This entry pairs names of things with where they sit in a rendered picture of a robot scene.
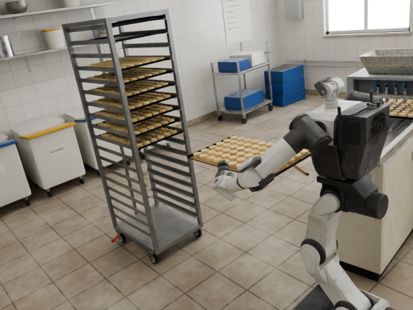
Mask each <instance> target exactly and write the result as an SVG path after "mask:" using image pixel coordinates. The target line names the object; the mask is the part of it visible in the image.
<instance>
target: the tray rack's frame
mask: <svg viewBox="0 0 413 310"><path fill-rule="evenodd" d="M162 14H165V9H162V10H154V11H149V12H141V13H136V14H128V15H120V16H115V17H110V21H111V23H112V22H119V21H124V20H131V19H136V18H143V17H150V16H155V15H162ZM103 19H104V18H99V19H94V20H86V21H82V22H74V23H66V24H61V25H62V28H63V32H64V36H65V39H66V44H67V47H68V52H69V56H70V59H71V63H72V66H73V71H74V75H75V78H76V83H77V87H78V90H79V95H80V98H81V102H82V107H83V110H84V114H85V118H86V121H87V126H88V131H89V134H90V138H91V141H92V145H93V150H94V153H95V157H96V161H97V164H98V169H99V172H100V177H101V181H102V184H103V188H104V193H105V196H106V200H107V203H108V207H109V212H110V215H111V220H112V224H113V227H114V229H115V230H116V231H115V232H116V233H118V235H120V233H122V234H123V235H125V236H127V237H129V238H130V239H131V240H133V241H135V242H136V243H138V244H140V245H142V246H143V247H144V248H146V249H147V252H149V256H150V260H152V261H153V262H154V258H153V255H152V254H153V253H154V249H153V245H152V240H151V237H149V236H147V235H145V234H144V233H142V232H141V231H139V230H137V229H135V228H133V227H132V226H130V225H128V224H126V223H125V222H123V221H121V222H119V223H117V220H116V216H115V213H114V208H113V205H112V200H111V196H110V193H109V189H108V184H107V181H106V177H105V174H104V169H103V165H102V161H101V157H100V152H99V149H98V145H97V142H96V137H95V133H94V129H93V125H92V120H91V117H90V113H89V108H88V105H87V101H86V97H85V93H84V88H83V85H82V81H81V77H80V74H79V69H78V66H77V61H76V57H75V54H74V49H73V45H72V42H71V37H70V34H69V29H68V28H73V27H78V26H88V25H98V24H103V23H104V21H103ZM154 202H155V204H154V205H152V206H151V207H153V209H151V214H152V217H154V218H156V219H155V220H153V223H154V227H155V228H157V229H158V230H156V231H155V234H156V237H158V238H159V239H160V240H158V241H157V243H158V246H159V252H160V253H161V252H162V251H164V250H166V249H167V248H169V247H171V246H172V245H174V244H176V243H177V242H179V241H181V240H182V239H184V238H185V237H187V236H189V235H190V234H192V233H195V234H197V230H198V229H200V228H201V227H200V225H199V224H198V221H196V220H194V219H192V218H189V217H187V216H185V215H183V214H181V213H179V212H176V211H174V210H172V209H169V208H168V207H166V206H164V205H161V204H159V201H157V200H154ZM134 216H135V217H137V218H139V219H140V220H143V221H145V222H146V223H148V221H147V217H146V216H144V215H142V214H140V213H138V212H136V211H135V215H134ZM126 220H127V221H129V222H131V223H133V224H134V225H136V226H138V227H139V228H141V229H143V230H145V231H147V232H148V233H150V231H149V227H147V226H145V225H143V224H142V223H140V222H138V221H136V220H134V219H132V218H130V217H129V218H127V219H126ZM118 238H119V240H122V239H121V236H119V237H118Z"/></svg>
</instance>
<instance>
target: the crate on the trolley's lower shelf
mask: <svg viewBox="0 0 413 310"><path fill-rule="evenodd" d="M242 97H243V108H244V110H246V109H248V108H250V107H252V106H254V105H257V104H258V103H260V102H262V101H264V96H263V90H262V89H242ZM224 102H225V107H226V109H237V110H242V107H241V101H240V91H238V92H235V93H232V94H230V95H228V96H225V97H224Z"/></svg>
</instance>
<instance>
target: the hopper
mask: <svg viewBox="0 0 413 310"><path fill-rule="evenodd" d="M359 58H360V60H361V62H362V63H363V65H364V67H365V68H366V70H367V72H368V73H369V74H398V75H413V49H374V50H372V51H370V52H368V53H365V54H363V55H361V56H359Z"/></svg>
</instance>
